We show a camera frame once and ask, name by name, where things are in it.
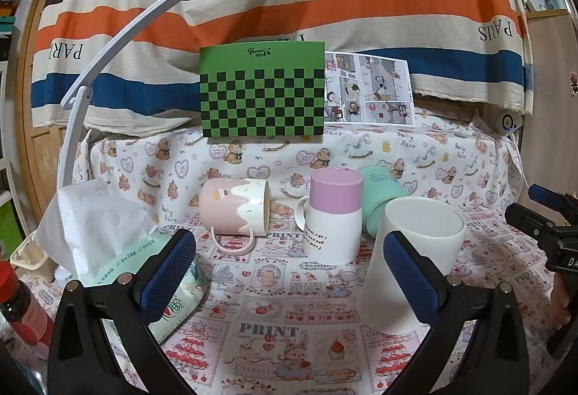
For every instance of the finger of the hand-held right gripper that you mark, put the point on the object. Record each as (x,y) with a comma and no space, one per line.
(544,195)
(526,219)

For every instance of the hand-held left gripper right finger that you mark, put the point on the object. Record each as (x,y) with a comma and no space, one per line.
(411,275)

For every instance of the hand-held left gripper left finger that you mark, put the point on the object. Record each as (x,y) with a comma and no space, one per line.
(165,275)

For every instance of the white plastic cup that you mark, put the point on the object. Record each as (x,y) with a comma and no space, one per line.
(433,250)

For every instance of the mint green cup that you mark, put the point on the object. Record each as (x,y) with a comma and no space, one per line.
(378,196)

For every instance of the person's right hand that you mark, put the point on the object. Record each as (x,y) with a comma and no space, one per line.
(561,300)

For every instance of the green tissue pack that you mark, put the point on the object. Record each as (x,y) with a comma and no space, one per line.
(131,262)

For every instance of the white mug with pink base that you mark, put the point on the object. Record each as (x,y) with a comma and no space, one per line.
(332,237)

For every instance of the wooden cabinet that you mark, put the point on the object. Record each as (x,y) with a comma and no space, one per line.
(551,106)

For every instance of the pink and white mug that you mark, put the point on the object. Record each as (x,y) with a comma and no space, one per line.
(225,205)

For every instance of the white tissue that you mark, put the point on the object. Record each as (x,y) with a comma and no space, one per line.
(86,223)

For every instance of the small bear figure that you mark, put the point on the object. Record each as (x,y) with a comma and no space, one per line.
(573,82)

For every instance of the pink strawberry print tablecloth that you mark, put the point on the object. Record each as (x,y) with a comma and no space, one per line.
(280,332)

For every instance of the bear print cloth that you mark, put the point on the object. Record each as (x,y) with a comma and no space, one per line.
(361,151)

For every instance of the beige plastic basket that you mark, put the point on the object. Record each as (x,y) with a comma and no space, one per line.
(27,259)

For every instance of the dark bottle with red cap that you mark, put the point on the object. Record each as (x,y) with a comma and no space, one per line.
(22,309)

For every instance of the comic strip sheet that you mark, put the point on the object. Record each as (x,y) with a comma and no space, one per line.
(375,83)

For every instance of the green checkered board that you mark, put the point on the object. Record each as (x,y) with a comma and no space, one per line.
(262,61)

